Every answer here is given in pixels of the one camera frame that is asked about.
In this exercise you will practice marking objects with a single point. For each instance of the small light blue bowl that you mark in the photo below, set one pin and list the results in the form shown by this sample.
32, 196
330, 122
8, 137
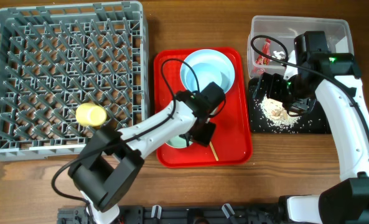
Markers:
205, 73

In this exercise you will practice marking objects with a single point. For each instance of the red plastic tray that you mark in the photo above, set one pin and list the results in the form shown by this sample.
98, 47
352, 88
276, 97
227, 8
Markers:
231, 139

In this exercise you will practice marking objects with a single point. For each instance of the red snack wrapper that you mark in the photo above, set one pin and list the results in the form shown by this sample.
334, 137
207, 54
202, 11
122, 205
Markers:
261, 60

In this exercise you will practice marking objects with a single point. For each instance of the light green bowl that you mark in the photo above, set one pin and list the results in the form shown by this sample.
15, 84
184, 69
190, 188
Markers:
178, 142

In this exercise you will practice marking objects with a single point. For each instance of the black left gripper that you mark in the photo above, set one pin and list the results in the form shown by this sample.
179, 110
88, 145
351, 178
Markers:
204, 138

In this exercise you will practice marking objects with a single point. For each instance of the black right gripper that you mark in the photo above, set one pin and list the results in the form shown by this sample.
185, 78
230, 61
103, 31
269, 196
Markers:
302, 106

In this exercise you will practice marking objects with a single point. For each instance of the large light blue plate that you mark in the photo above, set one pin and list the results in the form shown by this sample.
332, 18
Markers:
206, 55

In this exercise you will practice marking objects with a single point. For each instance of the clear plastic bin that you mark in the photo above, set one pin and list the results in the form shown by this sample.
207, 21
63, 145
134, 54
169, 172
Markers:
285, 29

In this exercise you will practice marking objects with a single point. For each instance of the wooden chopstick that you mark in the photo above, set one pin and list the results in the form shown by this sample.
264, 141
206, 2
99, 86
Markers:
213, 151

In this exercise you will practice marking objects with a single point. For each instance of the pile of rice scraps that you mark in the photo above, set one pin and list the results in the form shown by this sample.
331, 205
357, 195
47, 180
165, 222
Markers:
276, 115

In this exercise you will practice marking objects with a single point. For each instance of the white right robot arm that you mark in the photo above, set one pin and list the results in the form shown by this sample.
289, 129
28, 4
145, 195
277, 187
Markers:
333, 80

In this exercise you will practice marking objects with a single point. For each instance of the black rectangular tray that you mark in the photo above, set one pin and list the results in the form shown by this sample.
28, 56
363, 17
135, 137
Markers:
313, 123

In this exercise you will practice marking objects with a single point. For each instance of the white napkin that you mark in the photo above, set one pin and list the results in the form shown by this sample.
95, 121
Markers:
279, 55

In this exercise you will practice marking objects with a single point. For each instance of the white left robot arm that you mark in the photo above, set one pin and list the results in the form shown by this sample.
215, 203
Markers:
108, 165

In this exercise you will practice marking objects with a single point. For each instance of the grey plastic dishwasher rack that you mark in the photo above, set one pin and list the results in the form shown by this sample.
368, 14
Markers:
55, 58

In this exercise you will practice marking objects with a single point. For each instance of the yellow plastic cup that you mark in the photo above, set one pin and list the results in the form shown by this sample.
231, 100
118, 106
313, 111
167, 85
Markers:
89, 114

